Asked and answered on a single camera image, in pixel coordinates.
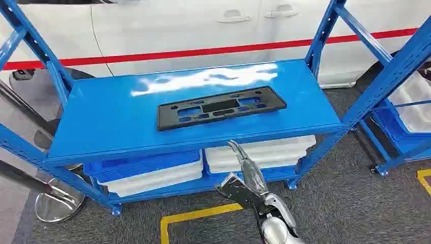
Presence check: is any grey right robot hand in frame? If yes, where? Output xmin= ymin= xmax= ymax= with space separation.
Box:
xmin=228 ymin=139 xmax=269 ymax=197

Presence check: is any black plastic plate with cutouts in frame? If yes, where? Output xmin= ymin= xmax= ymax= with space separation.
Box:
xmin=157 ymin=85 xmax=288 ymax=132

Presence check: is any white plastic crate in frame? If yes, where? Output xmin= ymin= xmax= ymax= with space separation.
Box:
xmin=204 ymin=135 xmax=317 ymax=155
xmin=388 ymin=71 xmax=431 ymax=134
xmin=205 ymin=148 xmax=308 ymax=165
xmin=207 ymin=157 xmax=301 ymax=174
xmin=100 ymin=161 xmax=204 ymax=193
xmin=112 ymin=173 xmax=205 ymax=198

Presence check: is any blue plastic crate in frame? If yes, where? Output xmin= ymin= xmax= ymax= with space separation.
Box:
xmin=83 ymin=150 xmax=201 ymax=185
xmin=373 ymin=107 xmax=431 ymax=153
xmin=203 ymin=164 xmax=299 ymax=183

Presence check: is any red barrier belt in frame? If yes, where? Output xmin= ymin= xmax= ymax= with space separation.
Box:
xmin=2 ymin=27 xmax=418 ymax=71

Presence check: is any blue metal shelving rack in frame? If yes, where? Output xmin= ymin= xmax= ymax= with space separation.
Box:
xmin=340 ymin=15 xmax=431 ymax=178
xmin=0 ymin=0 xmax=351 ymax=216

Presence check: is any white car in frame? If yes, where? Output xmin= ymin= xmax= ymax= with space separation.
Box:
xmin=0 ymin=0 xmax=431 ymax=90

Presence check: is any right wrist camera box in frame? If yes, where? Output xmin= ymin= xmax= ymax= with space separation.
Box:
xmin=215 ymin=172 xmax=270 ymax=216

